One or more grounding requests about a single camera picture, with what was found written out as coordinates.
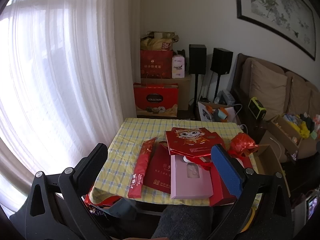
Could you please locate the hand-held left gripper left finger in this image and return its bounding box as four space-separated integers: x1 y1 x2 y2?
15 143 112 240

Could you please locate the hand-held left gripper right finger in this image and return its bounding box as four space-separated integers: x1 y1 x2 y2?
207 144 294 240

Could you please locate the red plastic twine ball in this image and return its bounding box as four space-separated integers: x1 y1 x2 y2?
229 132 257 157

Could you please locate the pink box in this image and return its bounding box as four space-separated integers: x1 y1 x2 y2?
170 154 214 200

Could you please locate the red cartoon gift bag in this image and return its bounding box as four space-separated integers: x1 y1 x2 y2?
165 127 225 158

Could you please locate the flat red gift box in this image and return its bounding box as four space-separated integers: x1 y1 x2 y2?
209 164 237 207

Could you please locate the red foil bag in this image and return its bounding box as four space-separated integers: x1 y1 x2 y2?
84 193 120 207

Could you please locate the long red packet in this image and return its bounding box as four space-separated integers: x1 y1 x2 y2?
128 137 157 198

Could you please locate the brown sofa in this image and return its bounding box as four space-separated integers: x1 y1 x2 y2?
230 53 320 193

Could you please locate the yellow checked tablecloth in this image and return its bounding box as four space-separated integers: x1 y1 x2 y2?
89 117 259 207

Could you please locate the cardboard box with orange parts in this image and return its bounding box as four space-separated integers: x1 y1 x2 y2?
197 101 238 123

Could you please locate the long shallow cardboard tray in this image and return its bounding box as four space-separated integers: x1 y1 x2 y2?
270 114 320 160

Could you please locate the green black portable radio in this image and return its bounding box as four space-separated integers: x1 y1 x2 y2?
247 97 267 120

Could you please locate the black speaker stand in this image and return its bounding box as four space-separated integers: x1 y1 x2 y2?
194 74 200 119
212 74 222 103

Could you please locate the white floor appliance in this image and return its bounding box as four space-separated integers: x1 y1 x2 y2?
291 192 320 230

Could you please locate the yellow plastic bag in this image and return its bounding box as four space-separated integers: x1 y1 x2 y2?
295 121 310 138

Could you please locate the large closed cardboard box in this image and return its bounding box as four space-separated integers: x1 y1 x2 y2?
141 74 192 111

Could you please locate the large beige sofa cushion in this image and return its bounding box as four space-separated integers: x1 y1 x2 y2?
249 58 292 122

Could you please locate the red cookie gift box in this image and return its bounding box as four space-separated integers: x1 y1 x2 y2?
133 82 179 119

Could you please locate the white sheer curtain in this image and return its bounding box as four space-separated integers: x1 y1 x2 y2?
0 0 140 213

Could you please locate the black speaker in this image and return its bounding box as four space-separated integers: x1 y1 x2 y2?
210 47 233 75
188 44 207 75

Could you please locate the pink white tissue pack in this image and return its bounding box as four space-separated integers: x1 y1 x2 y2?
171 54 186 79

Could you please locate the red tea gift bag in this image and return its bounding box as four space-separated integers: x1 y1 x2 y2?
140 49 173 79

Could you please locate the gold gift bag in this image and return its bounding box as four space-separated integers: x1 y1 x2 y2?
140 31 179 52

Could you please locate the black framed ink painting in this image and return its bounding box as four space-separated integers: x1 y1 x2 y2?
234 0 317 61

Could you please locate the white cable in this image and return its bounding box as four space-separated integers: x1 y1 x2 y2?
269 137 283 157

